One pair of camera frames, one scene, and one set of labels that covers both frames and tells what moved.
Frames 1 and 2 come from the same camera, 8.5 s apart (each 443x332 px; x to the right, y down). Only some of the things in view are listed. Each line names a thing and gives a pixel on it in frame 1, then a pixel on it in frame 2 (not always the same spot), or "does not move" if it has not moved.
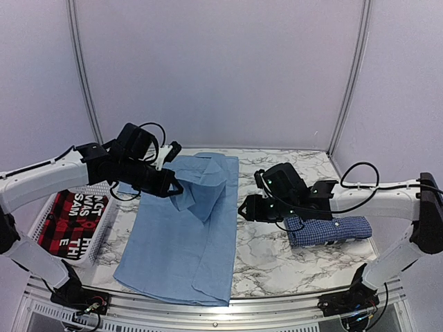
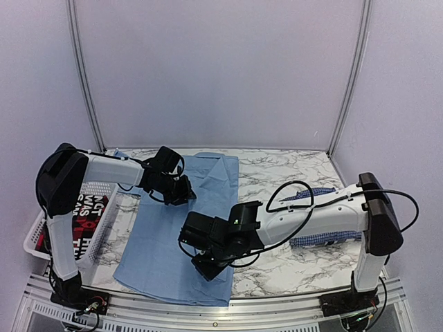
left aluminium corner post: (72, 8) does not move
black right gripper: (255, 210) -> (207, 272)
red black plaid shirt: (72, 223) does not move
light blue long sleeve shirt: (181, 246) does not move
